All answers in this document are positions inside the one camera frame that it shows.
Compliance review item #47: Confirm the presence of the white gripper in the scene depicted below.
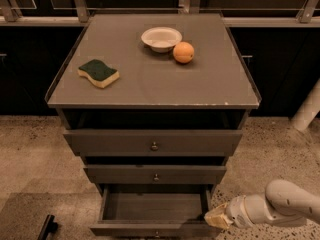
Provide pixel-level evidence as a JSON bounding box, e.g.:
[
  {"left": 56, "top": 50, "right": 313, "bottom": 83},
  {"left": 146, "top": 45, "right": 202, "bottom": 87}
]
[{"left": 204, "top": 196, "right": 253, "bottom": 229}]

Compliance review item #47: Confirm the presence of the grey bottom drawer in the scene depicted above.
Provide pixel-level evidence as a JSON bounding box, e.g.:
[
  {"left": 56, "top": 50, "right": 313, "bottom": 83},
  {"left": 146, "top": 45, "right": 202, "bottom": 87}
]
[{"left": 91, "top": 184, "right": 220, "bottom": 239}]

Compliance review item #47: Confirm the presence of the grey drawer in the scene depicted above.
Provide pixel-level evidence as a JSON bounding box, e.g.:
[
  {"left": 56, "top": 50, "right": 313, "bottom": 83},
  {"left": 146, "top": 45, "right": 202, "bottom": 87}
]
[
  {"left": 91, "top": 184, "right": 220, "bottom": 239},
  {"left": 84, "top": 165, "right": 226, "bottom": 184},
  {"left": 64, "top": 129, "right": 242, "bottom": 157}
]

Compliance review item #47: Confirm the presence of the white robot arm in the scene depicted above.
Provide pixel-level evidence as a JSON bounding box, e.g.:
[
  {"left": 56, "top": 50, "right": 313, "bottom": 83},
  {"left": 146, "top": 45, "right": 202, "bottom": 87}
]
[{"left": 204, "top": 179, "right": 320, "bottom": 229}]

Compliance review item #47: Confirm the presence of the grey middle drawer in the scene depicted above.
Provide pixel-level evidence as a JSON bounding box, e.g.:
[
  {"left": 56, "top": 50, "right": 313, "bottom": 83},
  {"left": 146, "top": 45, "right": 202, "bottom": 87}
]
[{"left": 84, "top": 165, "right": 226, "bottom": 184}]

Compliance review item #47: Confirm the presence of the grey drawer cabinet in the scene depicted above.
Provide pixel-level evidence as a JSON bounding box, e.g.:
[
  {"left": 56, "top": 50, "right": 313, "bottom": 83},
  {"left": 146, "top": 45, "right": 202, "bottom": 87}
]
[{"left": 44, "top": 13, "right": 262, "bottom": 198}]

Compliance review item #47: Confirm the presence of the grey top drawer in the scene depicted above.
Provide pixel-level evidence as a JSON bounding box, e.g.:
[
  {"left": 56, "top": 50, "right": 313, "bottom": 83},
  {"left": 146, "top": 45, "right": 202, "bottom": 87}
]
[{"left": 64, "top": 129, "right": 242, "bottom": 157}]

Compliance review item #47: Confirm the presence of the white pole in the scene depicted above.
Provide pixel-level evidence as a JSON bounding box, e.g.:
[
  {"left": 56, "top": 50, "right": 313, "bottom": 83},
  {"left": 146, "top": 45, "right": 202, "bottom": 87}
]
[{"left": 292, "top": 79, "right": 320, "bottom": 131}]

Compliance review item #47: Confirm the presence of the black object on floor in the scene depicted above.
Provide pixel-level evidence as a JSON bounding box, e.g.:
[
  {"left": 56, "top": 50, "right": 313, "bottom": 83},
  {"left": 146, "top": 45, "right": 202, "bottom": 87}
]
[{"left": 37, "top": 214, "right": 58, "bottom": 240}]

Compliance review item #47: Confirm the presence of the orange fruit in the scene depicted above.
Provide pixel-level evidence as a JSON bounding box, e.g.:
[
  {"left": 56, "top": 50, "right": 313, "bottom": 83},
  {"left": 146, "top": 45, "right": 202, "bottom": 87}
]
[{"left": 173, "top": 42, "right": 194, "bottom": 64}]

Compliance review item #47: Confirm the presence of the green yellow sponge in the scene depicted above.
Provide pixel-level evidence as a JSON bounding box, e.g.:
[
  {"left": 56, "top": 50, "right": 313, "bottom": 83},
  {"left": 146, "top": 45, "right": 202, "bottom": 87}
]
[{"left": 78, "top": 59, "right": 120, "bottom": 89}]

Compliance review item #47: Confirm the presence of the white paper bowl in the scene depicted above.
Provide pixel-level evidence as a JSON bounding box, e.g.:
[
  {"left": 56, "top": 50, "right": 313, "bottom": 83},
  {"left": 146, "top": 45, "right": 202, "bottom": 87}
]
[{"left": 141, "top": 27, "right": 182, "bottom": 53}]

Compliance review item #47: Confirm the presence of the metal railing frame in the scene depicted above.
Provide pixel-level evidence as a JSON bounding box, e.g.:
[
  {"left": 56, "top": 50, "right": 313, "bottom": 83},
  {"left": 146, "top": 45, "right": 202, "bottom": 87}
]
[{"left": 0, "top": 0, "right": 320, "bottom": 28}]

